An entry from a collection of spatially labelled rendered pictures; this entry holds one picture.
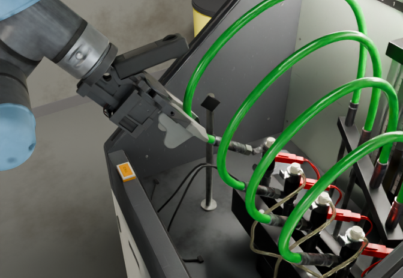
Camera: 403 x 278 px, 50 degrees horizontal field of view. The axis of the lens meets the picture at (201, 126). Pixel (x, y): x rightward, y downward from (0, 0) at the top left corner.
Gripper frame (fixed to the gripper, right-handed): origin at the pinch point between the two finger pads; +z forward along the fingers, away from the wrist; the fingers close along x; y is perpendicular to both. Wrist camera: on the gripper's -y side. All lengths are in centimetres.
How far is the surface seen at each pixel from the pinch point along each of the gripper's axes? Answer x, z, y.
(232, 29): 2.1, -8.3, -14.8
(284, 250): 21.5, 11.1, 2.4
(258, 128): -45, 37, -2
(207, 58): 2.1, -8.1, -9.2
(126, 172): -24.9, 6.2, 23.8
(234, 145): -3.1, 9.2, -0.5
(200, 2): -178, 36, -23
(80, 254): -99, 48, 99
